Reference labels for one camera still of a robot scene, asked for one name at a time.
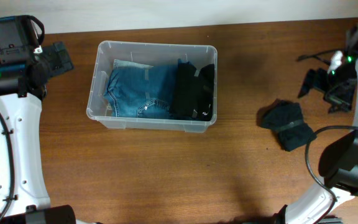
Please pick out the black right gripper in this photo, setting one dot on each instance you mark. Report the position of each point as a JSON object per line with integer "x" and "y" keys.
{"x": 342, "y": 102}

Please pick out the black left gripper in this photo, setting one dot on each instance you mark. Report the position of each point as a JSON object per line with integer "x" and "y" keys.
{"x": 59, "y": 57}

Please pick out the black garment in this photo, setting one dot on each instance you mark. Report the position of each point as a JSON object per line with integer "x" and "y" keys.
{"x": 285, "y": 119}
{"x": 193, "y": 93}

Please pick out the light blue jeans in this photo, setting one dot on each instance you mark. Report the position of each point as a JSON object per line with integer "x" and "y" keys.
{"x": 122, "y": 63}

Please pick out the dark blue jeans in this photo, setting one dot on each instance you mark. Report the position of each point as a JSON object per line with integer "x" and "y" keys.
{"x": 141, "y": 93}

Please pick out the teal blue garment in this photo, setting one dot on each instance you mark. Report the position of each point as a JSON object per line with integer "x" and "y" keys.
{"x": 180, "y": 61}

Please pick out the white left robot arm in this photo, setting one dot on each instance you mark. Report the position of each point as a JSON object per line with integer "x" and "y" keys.
{"x": 23, "y": 194}

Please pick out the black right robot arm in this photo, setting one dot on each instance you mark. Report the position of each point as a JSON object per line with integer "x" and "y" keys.
{"x": 337, "y": 179}

